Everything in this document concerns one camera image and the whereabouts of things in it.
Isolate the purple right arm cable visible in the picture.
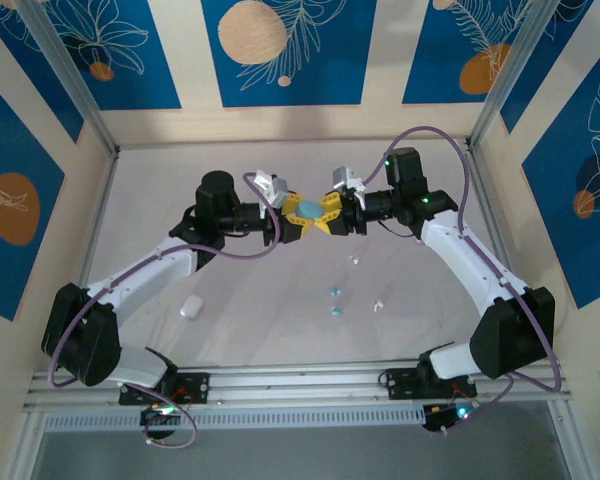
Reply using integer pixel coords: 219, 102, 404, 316
362, 125, 564, 436

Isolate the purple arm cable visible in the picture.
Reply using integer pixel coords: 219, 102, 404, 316
47, 171, 284, 450
362, 125, 564, 436

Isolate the white earbud charging case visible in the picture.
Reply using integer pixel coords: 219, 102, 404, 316
179, 295, 205, 318

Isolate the blue earbud charging case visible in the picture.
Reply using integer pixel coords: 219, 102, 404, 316
294, 199, 327, 221

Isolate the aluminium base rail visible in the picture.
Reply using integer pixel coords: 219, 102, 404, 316
22, 357, 574, 414

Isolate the grey slotted cable duct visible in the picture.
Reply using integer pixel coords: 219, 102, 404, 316
42, 404, 429, 434

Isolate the aluminium frame post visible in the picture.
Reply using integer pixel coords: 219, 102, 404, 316
17, 0, 121, 157
467, 0, 562, 152

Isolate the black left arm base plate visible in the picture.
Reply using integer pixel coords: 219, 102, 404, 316
118, 370, 211, 406

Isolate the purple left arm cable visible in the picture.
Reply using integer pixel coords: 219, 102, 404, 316
47, 171, 284, 450

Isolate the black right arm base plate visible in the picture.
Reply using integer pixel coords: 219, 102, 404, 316
383, 367, 479, 402

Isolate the aluminium side rail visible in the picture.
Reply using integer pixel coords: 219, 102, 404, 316
77, 149, 122, 292
460, 139, 527, 301

